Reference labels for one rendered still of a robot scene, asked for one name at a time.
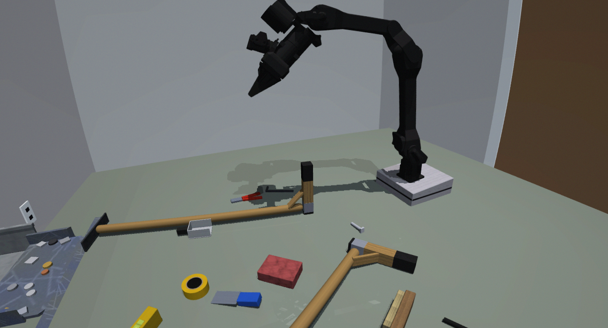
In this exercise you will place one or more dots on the red rectangular block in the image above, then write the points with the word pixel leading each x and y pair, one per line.
pixel 280 271

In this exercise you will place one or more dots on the grey metal bolt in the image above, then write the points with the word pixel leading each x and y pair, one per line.
pixel 358 227

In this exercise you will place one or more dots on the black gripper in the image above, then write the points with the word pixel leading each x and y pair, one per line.
pixel 275 66

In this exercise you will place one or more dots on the yellow rectangular block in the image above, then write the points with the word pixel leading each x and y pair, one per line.
pixel 150 318

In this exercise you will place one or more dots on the black bent rod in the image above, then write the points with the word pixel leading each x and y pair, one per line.
pixel 452 323

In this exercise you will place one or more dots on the yellow ring with dark hole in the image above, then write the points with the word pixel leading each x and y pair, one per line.
pixel 195 286

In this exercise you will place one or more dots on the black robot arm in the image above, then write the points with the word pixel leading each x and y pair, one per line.
pixel 407 60

